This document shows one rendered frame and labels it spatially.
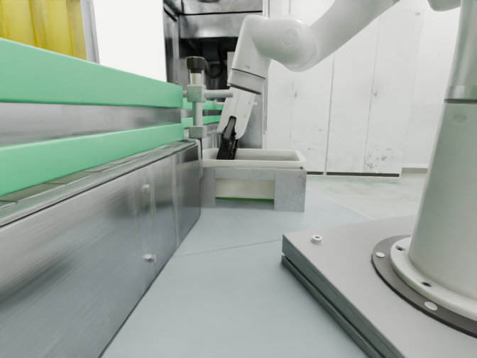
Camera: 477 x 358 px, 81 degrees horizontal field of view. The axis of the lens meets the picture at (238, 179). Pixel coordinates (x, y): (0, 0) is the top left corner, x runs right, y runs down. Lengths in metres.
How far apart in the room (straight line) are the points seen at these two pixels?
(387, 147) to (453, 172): 4.10
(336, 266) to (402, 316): 0.07
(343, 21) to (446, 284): 0.49
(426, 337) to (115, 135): 0.28
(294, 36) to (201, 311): 0.44
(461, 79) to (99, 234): 0.29
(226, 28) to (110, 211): 1.19
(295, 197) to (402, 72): 3.95
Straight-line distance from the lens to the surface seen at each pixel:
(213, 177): 0.51
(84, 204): 0.21
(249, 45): 0.58
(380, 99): 4.29
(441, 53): 5.12
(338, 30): 0.65
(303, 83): 4.08
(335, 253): 0.31
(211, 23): 1.38
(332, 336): 0.27
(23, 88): 0.20
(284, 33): 0.55
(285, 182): 0.50
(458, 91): 0.27
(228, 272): 0.33
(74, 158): 0.23
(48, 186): 0.22
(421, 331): 0.26
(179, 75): 1.35
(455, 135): 0.27
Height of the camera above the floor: 0.93
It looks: 14 degrees down
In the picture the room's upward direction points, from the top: straight up
